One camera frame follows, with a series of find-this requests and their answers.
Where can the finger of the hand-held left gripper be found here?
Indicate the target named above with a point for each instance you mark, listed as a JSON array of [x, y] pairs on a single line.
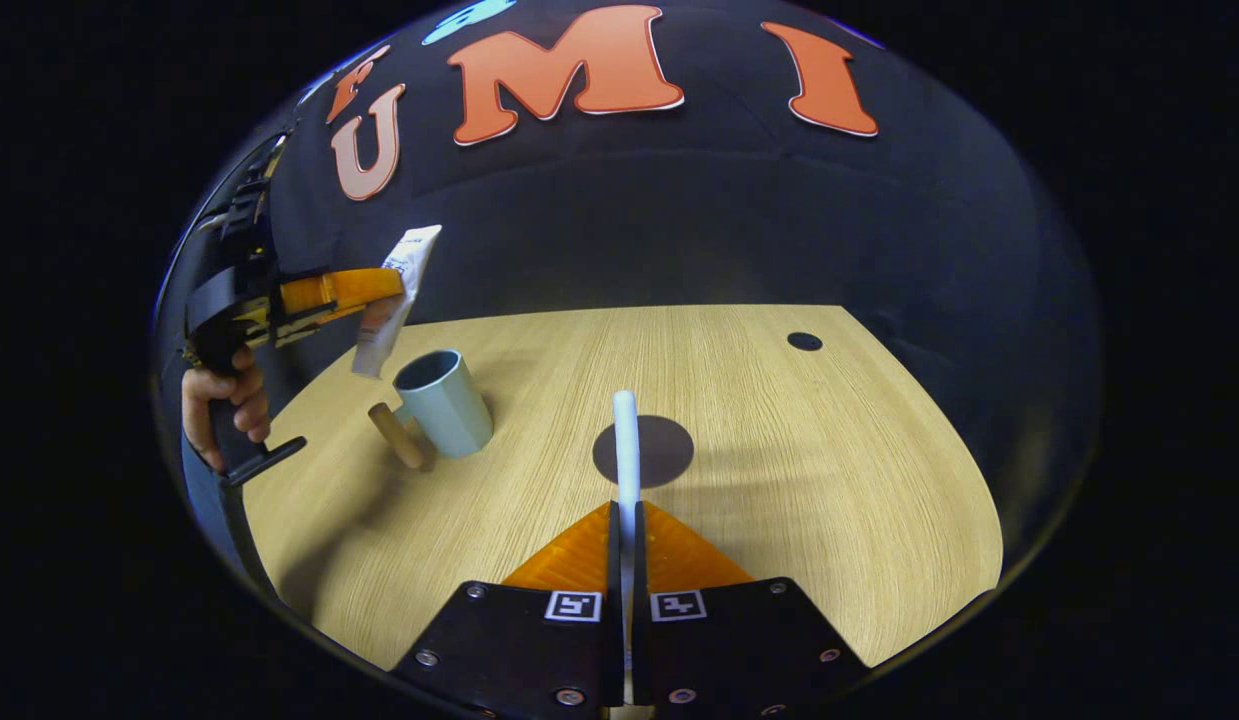
[[339, 288], [319, 322]]

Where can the white toothbrush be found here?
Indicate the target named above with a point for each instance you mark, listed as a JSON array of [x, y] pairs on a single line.
[[626, 450]]

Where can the round dark brown coaster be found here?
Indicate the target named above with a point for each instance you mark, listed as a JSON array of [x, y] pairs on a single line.
[[669, 450]]

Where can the white toothpaste tube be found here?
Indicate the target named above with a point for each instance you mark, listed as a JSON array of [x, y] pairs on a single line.
[[404, 270]]

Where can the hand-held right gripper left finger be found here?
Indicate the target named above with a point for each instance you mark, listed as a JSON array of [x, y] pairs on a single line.
[[613, 650]]

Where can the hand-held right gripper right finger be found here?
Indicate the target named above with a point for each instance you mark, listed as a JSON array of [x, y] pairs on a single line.
[[641, 650]]

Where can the round black desk grommet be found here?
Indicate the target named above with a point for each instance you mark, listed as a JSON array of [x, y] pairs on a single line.
[[804, 341]]

